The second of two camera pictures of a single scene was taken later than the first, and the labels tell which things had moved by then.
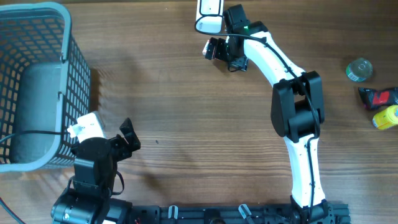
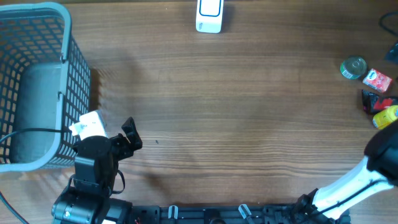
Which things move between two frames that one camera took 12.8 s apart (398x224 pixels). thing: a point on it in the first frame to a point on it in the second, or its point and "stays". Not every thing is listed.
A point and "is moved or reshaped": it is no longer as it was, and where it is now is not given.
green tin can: (359, 70) is moved or reshaped
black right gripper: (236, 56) to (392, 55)
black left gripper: (124, 150) stays
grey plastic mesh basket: (45, 86) stays
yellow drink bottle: (387, 118) stays
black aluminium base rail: (334, 213) stays
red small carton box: (206, 47) to (377, 80)
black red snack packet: (376, 99) is moved or reshaped
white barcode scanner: (209, 16) stays
